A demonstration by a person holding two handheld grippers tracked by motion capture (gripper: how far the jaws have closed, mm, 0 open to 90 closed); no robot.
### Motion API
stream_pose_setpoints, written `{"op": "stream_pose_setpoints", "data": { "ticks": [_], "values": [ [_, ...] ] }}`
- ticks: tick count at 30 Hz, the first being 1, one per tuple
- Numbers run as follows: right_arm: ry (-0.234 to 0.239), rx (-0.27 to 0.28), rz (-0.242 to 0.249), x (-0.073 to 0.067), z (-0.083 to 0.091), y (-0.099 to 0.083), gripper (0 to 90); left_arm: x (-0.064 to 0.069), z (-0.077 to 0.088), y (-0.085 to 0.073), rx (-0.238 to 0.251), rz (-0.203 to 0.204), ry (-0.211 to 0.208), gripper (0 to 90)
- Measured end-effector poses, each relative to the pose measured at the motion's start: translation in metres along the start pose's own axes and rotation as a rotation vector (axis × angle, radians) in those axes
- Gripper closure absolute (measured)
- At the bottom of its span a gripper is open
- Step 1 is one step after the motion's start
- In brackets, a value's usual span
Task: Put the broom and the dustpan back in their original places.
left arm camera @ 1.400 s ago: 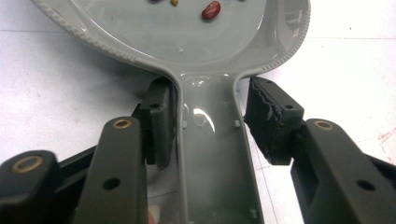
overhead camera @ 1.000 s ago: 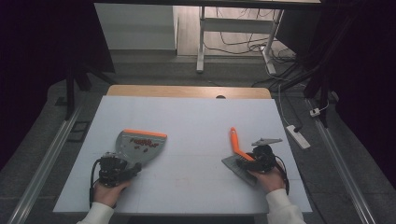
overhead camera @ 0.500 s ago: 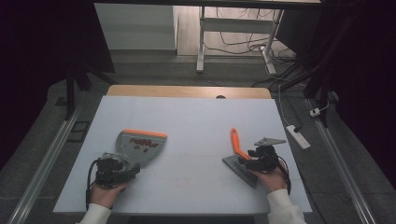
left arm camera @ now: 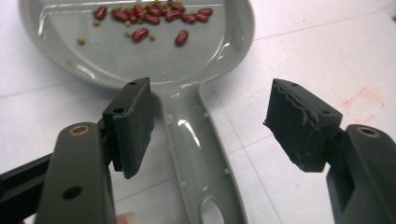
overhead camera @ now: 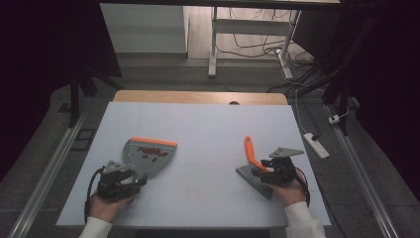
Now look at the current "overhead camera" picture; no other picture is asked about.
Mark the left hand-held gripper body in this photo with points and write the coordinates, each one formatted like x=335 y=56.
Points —
x=112 y=185

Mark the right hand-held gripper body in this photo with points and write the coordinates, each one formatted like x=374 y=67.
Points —
x=282 y=170

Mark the grey dustpan with orange edge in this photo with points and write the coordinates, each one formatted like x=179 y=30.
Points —
x=150 y=158

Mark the pile of red beans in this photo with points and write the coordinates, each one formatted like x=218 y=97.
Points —
x=153 y=151

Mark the person's left hand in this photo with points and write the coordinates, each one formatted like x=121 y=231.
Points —
x=105 y=209

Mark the person's right hand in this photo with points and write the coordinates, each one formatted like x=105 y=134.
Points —
x=292 y=193

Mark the white power strip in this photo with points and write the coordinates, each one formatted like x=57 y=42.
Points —
x=316 y=145

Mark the white table board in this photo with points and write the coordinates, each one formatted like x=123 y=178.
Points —
x=204 y=201

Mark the dark round table grommet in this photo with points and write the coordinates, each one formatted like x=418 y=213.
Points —
x=234 y=103

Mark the small white adapter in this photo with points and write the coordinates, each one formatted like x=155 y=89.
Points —
x=334 y=119

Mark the black tripod stand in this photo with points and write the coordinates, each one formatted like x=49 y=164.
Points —
x=74 y=99
x=340 y=95

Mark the wooden table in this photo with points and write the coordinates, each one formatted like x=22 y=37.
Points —
x=185 y=96

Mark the white cabinet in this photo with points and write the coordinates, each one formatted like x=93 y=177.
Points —
x=145 y=29

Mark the dark curtain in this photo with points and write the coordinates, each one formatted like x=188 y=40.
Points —
x=39 y=49
x=386 y=66

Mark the black rectangular floor frame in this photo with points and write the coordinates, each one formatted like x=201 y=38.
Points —
x=75 y=140

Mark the aluminium floor rail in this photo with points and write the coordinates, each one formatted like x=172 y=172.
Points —
x=363 y=175
x=49 y=172

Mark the white desk frame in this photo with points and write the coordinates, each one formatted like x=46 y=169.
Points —
x=251 y=27

